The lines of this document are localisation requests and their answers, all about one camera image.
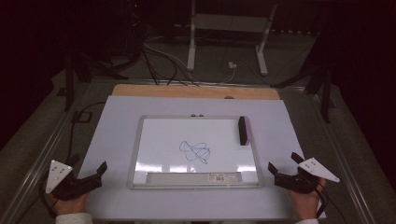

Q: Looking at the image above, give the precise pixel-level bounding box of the small framed whiteboard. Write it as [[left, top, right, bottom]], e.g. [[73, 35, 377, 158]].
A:
[[126, 115, 265, 190]]

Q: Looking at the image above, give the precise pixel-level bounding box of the white metal stand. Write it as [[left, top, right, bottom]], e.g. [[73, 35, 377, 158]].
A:
[[186, 0, 278, 77]]

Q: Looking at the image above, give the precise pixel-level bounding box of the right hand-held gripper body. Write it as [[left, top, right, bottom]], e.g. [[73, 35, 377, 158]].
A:
[[274, 157, 341, 195]]

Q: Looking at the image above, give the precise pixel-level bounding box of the dark equipment rack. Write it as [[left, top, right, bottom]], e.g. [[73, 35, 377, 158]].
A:
[[104, 0, 148, 64]]

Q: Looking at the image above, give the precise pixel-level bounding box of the large white board sheet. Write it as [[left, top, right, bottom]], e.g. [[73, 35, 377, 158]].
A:
[[78, 94, 328, 222]]

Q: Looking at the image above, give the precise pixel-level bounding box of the left hand-held gripper black cable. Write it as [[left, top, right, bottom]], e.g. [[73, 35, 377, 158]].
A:
[[38, 101, 107, 219]]

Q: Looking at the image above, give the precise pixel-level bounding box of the black square floor plate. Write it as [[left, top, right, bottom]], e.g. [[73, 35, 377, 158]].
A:
[[71, 110, 93, 124]]

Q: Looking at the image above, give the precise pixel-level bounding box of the right hand-held gripper black cable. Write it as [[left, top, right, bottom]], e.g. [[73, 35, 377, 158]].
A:
[[312, 180, 349, 224]]

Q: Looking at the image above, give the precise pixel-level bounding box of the person's left hand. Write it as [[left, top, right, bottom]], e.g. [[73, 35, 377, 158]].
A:
[[50, 191, 92, 217]]

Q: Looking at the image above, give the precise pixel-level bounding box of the person's right hand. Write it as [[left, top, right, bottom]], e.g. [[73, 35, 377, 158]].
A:
[[288, 177, 328, 220]]

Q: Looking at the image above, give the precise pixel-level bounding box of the purple and black whiteboard eraser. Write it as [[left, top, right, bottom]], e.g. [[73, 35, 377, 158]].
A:
[[237, 116, 252, 147]]

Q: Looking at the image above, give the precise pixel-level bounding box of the metal frame rail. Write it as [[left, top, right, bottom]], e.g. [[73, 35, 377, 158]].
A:
[[306, 91, 379, 224], [0, 99, 82, 224]]

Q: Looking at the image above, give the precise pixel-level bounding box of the black tripod stand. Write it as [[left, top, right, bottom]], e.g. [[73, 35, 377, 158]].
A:
[[63, 50, 131, 113], [269, 29, 337, 124]]

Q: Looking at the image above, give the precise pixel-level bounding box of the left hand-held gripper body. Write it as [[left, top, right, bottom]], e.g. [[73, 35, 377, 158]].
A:
[[45, 159, 104, 202]]

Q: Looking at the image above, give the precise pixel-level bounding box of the hand-held gripper black cable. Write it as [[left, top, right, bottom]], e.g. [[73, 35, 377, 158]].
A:
[[38, 101, 107, 219], [312, 180, 349, 224]]

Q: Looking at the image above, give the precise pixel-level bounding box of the black floor cables bundle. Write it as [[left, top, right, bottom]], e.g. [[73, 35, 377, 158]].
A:
[[140, 39, 201, 88]]

